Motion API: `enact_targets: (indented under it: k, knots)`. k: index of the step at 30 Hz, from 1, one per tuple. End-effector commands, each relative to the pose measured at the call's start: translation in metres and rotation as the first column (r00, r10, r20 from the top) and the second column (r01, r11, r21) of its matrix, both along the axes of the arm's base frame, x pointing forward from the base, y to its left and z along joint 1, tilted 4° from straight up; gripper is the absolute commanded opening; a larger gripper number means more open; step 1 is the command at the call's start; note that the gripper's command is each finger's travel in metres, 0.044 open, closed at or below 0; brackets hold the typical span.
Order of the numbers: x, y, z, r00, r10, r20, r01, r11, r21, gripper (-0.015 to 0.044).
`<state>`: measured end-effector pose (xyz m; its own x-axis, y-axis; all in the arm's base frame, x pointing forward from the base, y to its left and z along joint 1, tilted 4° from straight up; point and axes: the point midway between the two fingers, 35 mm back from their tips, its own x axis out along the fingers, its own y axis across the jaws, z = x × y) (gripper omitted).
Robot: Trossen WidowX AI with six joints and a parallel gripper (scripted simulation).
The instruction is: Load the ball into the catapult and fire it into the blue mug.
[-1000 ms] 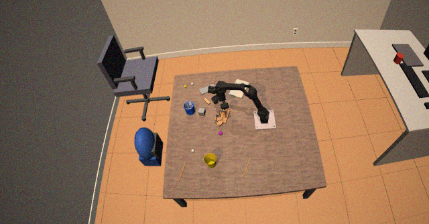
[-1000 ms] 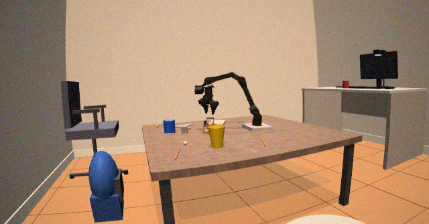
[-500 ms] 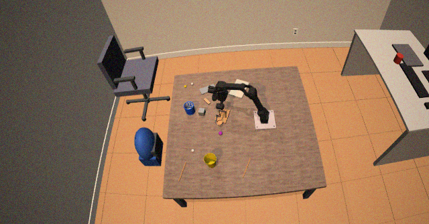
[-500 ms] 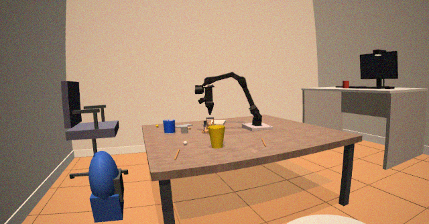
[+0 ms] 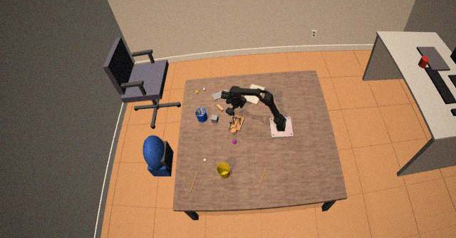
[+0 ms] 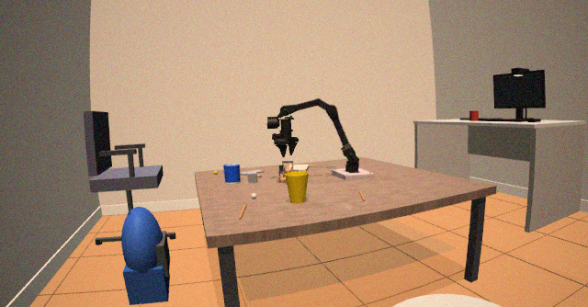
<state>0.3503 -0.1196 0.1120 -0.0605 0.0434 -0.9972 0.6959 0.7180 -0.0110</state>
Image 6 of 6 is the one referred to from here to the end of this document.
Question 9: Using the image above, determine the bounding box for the yellow cup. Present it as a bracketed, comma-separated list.
[285, 172, 309, 203]

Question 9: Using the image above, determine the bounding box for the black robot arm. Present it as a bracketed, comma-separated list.
[267, 98, 360, 174]

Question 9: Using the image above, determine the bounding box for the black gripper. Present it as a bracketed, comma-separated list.
[274, 128, 299, 157]

